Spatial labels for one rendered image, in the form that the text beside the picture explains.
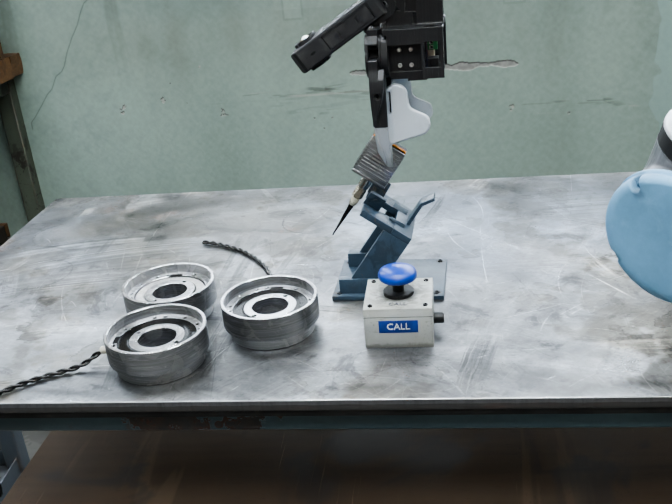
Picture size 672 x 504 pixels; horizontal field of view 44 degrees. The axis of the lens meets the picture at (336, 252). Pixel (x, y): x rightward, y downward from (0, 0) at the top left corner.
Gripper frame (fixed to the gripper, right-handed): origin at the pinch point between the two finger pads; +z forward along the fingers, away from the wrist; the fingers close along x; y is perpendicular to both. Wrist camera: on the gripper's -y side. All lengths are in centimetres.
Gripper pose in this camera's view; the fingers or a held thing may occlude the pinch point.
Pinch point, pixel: (384, 151)
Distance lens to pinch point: 94.7
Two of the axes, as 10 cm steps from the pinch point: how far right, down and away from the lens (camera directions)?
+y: 9.8, -0.2, -1.8
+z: 0.9, 9.1, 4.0
